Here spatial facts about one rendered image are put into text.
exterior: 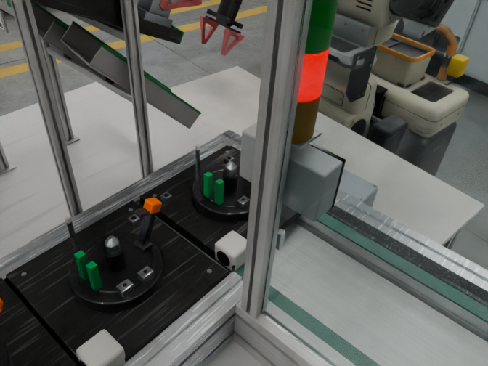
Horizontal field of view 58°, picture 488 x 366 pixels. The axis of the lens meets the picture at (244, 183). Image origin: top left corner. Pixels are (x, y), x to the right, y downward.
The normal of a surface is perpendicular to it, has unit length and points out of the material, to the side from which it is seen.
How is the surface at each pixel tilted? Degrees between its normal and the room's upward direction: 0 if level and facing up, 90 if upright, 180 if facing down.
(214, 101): 0
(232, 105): 0
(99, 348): 0
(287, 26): 90
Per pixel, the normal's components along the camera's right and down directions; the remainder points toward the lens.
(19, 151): 0.06, -0.77
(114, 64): 0.62, 0.53
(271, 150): -0.66, 0.45
